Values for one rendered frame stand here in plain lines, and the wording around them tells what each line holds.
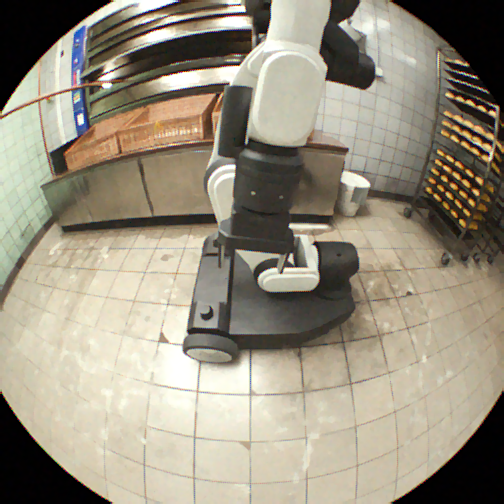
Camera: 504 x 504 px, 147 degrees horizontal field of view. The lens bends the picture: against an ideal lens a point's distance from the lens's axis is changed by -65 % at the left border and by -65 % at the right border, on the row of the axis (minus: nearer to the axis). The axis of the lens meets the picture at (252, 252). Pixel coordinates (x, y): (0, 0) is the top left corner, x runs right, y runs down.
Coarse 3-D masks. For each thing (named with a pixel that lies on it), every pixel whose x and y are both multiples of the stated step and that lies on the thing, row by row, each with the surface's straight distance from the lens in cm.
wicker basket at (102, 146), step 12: (108, 120) 202; (120, 120) 194; (96, 132) 210; (108, 132) 200; (84, 144) 163; (96, 144) 155; (108, 144) 149; (120, 144) 148; (72, 156) 174; (84, 156) 165; (96, 156) 158; (108, 156) 151; (72, 168) 178
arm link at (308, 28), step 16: (272, 0) 38; (288, 0) 29; (304, 0) 29; (320, 0) 30; (272, 16) 30; (288, 16) 28; (304, 16) 28; (320, 16) 29; (272, 32) 28; (288, 32) 26; (304, 32) 27; (320, 32) 29
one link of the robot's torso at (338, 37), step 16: (256, 16) 50; (256, 32) 52; (336, 32) 52; (336, 48) 51; (352, 48) 52; (336, 64) 51; (352, 64) 52; (368, 64) 55; (336, 80) 54; (352, 80) 54; (368, 80) 55
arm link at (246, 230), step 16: (240, 176) 26; (240, 192) 27; (256, 192) 25; (272, 192) 25; (288, 192) 26; (240, 208) 30; (256, 208) 26; (272, 208) 26; (288, 208) 28; (224, 224) 33; (240, 224) 29; (256, 224) 29; (272, 224) 29; (288, 224) 30; (224, 240) 31; (240, 240) 31; (256, 240) 31; (272, 240) 31; (288, 240) 32
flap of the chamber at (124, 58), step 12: (180, 36) 167; (192, 36) 169; (204, 36) 171; (216, 36) 172; (228, 36) 173; (240, 36) 174; (144, 48) 180; (156, 48) 184; (168, 48) 188; (108, 60) 195; (120, 60) 196; (132, 60) 202; (96, 72) 211
